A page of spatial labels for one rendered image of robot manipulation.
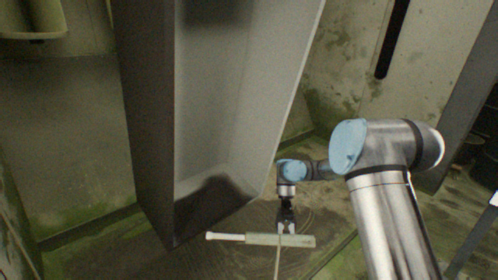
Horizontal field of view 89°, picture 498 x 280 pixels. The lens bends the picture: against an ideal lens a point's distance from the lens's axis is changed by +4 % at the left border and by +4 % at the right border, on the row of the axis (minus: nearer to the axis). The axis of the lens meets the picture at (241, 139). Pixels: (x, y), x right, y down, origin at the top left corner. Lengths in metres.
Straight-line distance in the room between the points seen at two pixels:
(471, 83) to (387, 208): 2.05
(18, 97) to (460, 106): 3.05
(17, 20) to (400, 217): 1.78
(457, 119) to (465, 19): 0.71
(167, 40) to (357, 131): 0.46
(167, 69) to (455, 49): 2.18
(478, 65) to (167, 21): 2.21
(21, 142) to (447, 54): 2.97
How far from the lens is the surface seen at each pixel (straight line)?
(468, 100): 2.52
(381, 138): 0.55
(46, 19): 1.80
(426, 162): 0.62
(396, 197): 0.53
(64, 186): 2.00
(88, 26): 2.18
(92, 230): 2.07
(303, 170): 1.08
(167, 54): 0.65
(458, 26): 2.50
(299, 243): 1.21
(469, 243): 1.98
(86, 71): 2.16
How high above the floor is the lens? 1.45
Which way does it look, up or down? 28 degrees down
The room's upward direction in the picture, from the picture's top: 2 degrees clockwise
